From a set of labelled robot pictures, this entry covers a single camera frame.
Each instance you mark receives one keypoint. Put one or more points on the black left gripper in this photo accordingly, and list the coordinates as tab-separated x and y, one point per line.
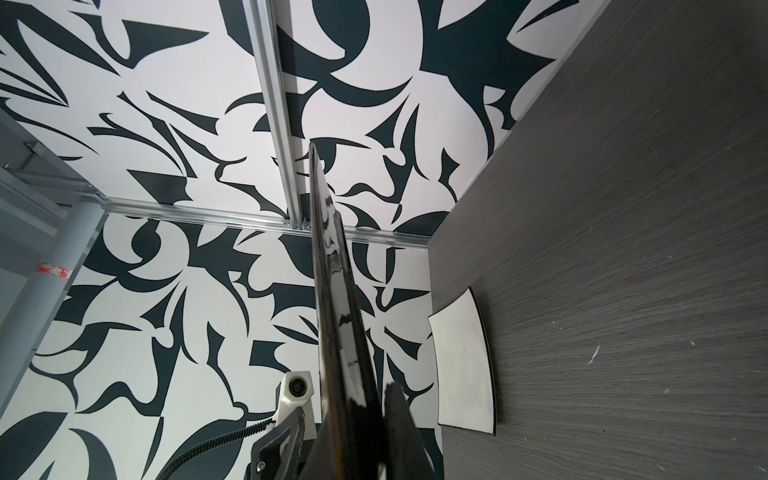
276	455

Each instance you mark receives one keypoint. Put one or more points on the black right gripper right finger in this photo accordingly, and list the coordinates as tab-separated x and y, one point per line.
406	457

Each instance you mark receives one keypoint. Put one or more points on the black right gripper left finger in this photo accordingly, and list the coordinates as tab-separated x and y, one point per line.
314	467

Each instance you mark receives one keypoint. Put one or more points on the white square plate black rim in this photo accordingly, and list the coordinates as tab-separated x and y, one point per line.
465	381

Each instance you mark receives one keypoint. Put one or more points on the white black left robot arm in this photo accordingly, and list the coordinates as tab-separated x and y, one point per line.
218	442

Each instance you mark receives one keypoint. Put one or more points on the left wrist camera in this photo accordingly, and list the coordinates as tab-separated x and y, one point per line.
296	392

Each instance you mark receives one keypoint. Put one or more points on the aluminium cage frame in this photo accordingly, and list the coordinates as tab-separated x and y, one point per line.
155	102

